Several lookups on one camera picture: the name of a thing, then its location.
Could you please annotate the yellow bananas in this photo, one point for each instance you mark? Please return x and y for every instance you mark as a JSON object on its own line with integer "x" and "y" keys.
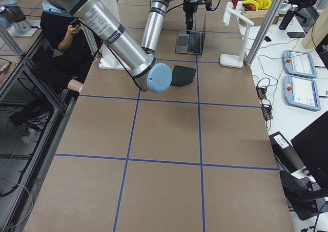
{"x": 255, "y": 5}

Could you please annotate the black water bottle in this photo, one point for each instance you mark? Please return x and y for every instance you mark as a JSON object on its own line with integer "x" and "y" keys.
{"x": 288, "y": 17}

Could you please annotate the black monitor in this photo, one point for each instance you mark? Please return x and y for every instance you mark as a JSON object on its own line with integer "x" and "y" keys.
{"x": 311, "y": 146}

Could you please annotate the black mouse pad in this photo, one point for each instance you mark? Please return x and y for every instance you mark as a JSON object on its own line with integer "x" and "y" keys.
{"x": 182, "y": 75}

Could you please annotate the person in black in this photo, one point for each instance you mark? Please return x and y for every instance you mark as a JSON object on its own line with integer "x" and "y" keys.
{"x": 70, "y": 69}

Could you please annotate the teach pendant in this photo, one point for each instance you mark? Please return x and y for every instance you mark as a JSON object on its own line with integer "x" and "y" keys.
{"x": 301, "y": 92}
{"x": 299, "y": 64}

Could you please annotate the grey laptop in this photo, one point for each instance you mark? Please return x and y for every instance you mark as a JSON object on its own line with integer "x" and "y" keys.
{"x": 192, "y": 43}

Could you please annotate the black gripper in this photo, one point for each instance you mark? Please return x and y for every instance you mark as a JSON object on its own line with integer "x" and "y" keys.
{"x": 189, "y": 8}

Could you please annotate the aluminium frame post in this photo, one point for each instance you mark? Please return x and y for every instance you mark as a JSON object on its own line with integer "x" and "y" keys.
{"x": 263, "y": 31}

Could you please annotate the lower teach pendant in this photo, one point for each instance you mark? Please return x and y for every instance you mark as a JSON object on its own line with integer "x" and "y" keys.
{"x": 301, "y": 92}

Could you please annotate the upper teach pendant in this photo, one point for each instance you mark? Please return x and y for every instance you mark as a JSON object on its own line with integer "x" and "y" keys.
{"x": 299, "y": 64}

